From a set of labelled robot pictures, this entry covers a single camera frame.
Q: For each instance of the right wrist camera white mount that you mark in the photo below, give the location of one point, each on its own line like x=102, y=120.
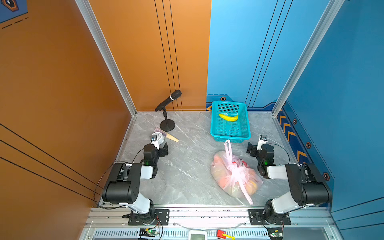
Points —
x=262, y=140

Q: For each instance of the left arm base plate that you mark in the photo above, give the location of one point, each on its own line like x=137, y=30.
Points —
x=157, y=216

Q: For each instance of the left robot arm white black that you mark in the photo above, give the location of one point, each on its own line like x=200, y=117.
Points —
x=123, y=184

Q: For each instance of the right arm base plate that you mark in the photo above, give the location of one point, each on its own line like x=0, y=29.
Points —
x=258, y=217

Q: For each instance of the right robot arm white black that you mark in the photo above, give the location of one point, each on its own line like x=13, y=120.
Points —
x=306, y=187

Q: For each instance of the green circuit board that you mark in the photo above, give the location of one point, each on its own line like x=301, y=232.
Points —
x=148, y=234

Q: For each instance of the teal plastic basket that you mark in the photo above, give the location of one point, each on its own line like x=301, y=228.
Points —
x=222, y=130

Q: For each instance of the pink plastic bag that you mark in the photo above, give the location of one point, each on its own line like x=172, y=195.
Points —
x=234, y=176

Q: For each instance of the red yellow button box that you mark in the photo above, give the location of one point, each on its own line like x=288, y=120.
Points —
x=223, y=235

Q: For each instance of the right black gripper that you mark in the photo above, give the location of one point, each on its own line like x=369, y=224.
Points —
x=253, y=149

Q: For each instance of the white display device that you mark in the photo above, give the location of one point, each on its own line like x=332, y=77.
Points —
x=197, y=235

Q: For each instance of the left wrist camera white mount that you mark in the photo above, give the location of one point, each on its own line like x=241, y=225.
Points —
x=155, y=141

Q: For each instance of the white round alarm clock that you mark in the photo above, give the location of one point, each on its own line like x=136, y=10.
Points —
x=161, y=137

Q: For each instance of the yellow banana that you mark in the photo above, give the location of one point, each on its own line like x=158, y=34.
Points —
x=229, y=118

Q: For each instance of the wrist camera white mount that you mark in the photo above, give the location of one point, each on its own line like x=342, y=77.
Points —
x=155, y=141
x=262, y=140

